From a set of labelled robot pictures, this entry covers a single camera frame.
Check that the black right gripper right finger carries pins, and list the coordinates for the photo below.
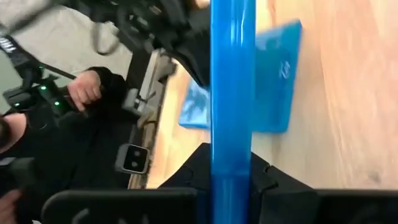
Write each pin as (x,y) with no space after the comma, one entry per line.
(286,202)

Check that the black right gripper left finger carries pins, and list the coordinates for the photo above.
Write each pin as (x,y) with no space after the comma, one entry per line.
(180,199)

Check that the blue plastic disc case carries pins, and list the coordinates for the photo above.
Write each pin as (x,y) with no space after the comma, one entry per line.
(231,93)
(273,93)

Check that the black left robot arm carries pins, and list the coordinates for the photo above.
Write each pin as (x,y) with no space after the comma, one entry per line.
(146,21)

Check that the person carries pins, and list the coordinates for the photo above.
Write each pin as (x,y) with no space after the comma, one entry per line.
(93,149)

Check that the person's hand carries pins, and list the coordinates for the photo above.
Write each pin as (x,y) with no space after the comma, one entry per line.
(7,207)
(84,88)

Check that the silver aluminium extrusion rail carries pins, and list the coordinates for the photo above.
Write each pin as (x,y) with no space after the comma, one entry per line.
(155,81)

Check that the grey camera box two lenses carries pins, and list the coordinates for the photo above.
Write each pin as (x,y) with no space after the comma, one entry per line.
(133,158)

